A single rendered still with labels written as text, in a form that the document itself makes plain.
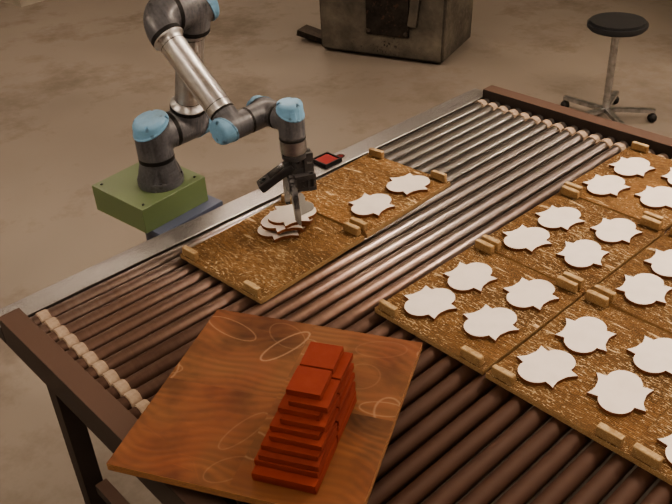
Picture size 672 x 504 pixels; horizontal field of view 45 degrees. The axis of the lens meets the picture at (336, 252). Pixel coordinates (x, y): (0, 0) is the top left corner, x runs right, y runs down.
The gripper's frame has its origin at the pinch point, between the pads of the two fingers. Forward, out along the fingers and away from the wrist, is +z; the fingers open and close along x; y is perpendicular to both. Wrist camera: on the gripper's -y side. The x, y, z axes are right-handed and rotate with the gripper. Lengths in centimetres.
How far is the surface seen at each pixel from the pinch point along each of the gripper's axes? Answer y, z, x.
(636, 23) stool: 260, 34, 190
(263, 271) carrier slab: -13.8, 5.0, -18.4
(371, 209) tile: 24.9, 3.9, 0.0
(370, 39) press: 161, 84, 373
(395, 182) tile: 38.1, 3.9, 13.1
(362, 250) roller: 16.1, 7.0, -16.1
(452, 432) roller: 10, 7, -91
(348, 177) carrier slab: 25.8, 5.0, 24.5
